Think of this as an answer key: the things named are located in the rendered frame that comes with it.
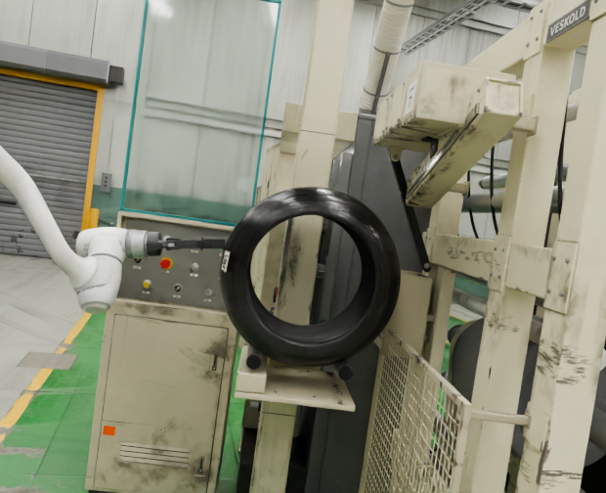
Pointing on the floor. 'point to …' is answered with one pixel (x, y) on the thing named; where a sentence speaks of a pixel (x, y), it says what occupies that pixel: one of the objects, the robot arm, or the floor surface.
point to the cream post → (320, 161)
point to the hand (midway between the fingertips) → (213, 244)
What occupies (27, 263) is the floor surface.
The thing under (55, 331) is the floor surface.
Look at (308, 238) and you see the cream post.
